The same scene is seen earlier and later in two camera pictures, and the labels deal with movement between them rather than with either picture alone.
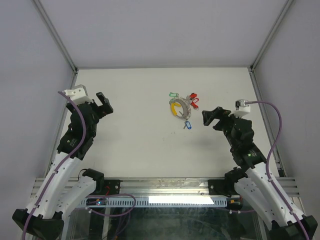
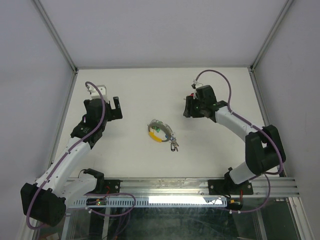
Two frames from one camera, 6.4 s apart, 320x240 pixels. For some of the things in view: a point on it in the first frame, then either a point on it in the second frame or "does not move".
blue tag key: x=188 y=124 -> x=174 y=144
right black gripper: x=218 y=113 -> x=188 y=111
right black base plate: x=221 y=187 does not move
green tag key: x=173 y=94 -> x=157 y=128
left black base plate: x=112 y=186 does not move
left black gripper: x=102 y=110 -> x=114 y=113
